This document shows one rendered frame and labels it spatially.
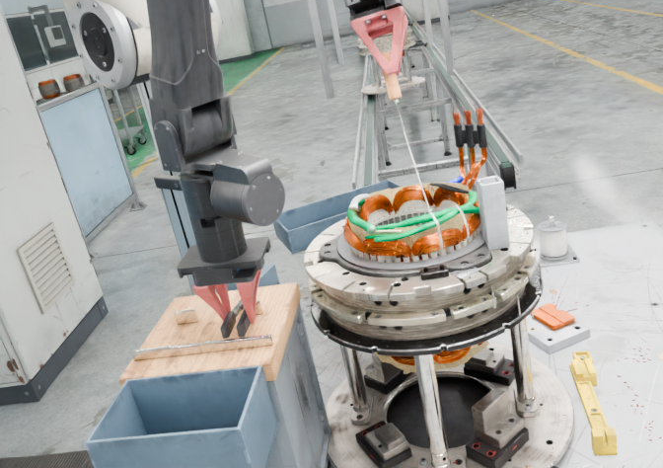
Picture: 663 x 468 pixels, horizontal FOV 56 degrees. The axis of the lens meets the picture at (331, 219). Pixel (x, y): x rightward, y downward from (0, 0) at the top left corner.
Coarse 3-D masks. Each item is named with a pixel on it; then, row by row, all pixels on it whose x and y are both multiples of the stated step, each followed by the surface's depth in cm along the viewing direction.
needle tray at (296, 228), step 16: (352, 192) 123; (368, 192) 124; (304, 208) 120; (320, 208) 122; (336, 208) 123; (288, 224) 120; (304, 224) 121; (320, 224) 111; (288, 240) 110; (304, 240) 111
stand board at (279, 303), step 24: (264, 288) 90; (288, 288) 88; (168, 312) 89; (264, 312) 83; (288, 312) 82; (168, 336) 82; (192, 336) 81; (216, 336) 80; (288, 336) 80; (144, 360) 78; (168, 360) 76; (192, 360) 75; (216, 360) 74; (240, 360) 73; (264, 360) 72; (120, 384) 75
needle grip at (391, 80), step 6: (384, 54) 81; (390, 54) 81; (384, 72) 81; (384, 78) 81; (390, 78) 81; (396, 78) 81; (390, 84) 81; (396, 84) 81; (390, 90) 81; (396, 90) 81; (390, 96) 81; (396, 96) 81
